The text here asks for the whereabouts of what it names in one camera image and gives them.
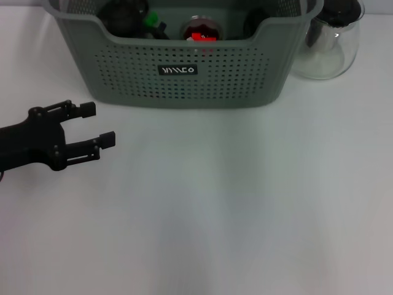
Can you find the glass teapot black lid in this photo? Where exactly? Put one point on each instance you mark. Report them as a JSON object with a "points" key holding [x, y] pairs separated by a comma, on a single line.
{"points": [[325, 37]]}

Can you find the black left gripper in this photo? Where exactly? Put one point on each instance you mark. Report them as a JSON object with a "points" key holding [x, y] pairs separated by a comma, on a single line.
{"points": [[30, 141]]}

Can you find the green rectangular building brick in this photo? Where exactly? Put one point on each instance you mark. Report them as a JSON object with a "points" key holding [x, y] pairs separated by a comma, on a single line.
{"points": [[151, 19]]}

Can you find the grey perforated storage basket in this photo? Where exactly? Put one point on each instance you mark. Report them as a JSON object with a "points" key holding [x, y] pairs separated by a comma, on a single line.
{"points": [[215, 86]]}

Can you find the black round teapot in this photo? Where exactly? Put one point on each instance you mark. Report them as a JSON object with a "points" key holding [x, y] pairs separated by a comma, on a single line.
{"points": [[122, 17]]}

